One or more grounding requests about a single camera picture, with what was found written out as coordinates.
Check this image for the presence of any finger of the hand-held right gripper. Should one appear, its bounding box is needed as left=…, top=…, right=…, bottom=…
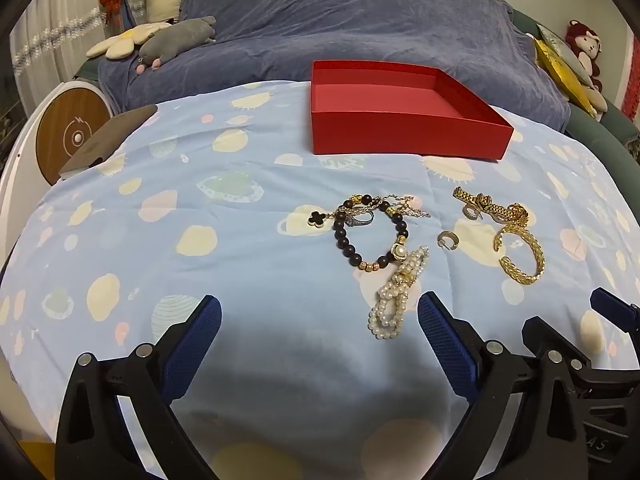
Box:
left=521, top=316, right=593, bottom=376
left=590, top=287, right=640, bottom=333

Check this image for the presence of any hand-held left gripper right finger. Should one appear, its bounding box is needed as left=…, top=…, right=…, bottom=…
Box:
left=418, top=290, right=591, bottom=480

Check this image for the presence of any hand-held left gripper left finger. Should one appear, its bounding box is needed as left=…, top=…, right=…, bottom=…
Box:
left=54, top=294, right=223, bottom=480

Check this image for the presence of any gold cuff bracelet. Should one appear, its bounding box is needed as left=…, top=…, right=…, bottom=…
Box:
left=494, top=224, right=546, bottom=286

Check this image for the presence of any white pearl bracelet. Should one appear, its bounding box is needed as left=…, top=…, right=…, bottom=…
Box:
left=368, top=245, right=431, bottom=339

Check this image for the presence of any gold link bracelet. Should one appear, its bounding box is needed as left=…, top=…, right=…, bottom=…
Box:
left=452, top=186, right=526, bottom=223

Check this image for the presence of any dark beaded bracelet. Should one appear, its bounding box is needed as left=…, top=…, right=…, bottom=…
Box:
left=332, top=192, right=412, bottom=272

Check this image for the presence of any black clover chain necklace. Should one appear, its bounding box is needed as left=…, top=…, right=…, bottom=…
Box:
left=306, top=192, right=432, bottom=231

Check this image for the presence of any red cardboard box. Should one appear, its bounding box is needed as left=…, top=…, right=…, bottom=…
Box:
left=310, top=60, right=515, bottom=161

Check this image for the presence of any light blue planet-print sheet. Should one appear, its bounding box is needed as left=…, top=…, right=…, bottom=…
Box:
left=0, top=80, right=640, bottom=480

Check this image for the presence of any green sofa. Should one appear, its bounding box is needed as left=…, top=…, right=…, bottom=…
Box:
left=510, top=7, right=640, bottom=171

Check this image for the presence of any beige plush cushion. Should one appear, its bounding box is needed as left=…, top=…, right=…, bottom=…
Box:
left=582, top=87, right=608, bottom=112

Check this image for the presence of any brown flat tablet case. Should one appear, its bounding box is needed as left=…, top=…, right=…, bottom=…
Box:
left=59, top=105, right=160, bottom=181

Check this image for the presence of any round white wood-top table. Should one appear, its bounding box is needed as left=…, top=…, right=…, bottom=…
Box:
left=0, top=80, right=113, bottom=206

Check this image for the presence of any gold cushion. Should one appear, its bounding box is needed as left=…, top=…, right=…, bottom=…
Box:
left=532, top=37, right=601, bottom=118

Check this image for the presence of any red monkey plush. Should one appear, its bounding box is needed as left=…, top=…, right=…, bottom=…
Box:
left=565, top=19, right=606, bottom=93

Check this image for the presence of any silver cushion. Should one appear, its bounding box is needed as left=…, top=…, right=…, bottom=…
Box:
left=536, top=22, right=598, bottom=88

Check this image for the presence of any grey plush toy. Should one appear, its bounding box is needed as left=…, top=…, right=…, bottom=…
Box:
left=136, top=16, right=218, bottom=72

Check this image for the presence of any cream flower cushion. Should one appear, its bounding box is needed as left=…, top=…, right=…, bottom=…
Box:
left=86, top=21, right=173, bottom=61

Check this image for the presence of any blue-grey sofa throw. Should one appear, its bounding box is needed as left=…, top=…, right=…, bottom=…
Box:
left=97, top=0, right=573, bottom=133

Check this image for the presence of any white sheer curtain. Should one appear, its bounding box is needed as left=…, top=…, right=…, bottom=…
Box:
left=10, top=0, right=108, bottom=91

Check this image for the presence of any red curtain bow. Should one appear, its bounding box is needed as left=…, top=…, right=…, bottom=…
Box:
left=99, top=0, right=132, bottom=23

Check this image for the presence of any red wall hanging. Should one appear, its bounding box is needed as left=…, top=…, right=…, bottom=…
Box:
left=621, top=35, right=640, bottom=122

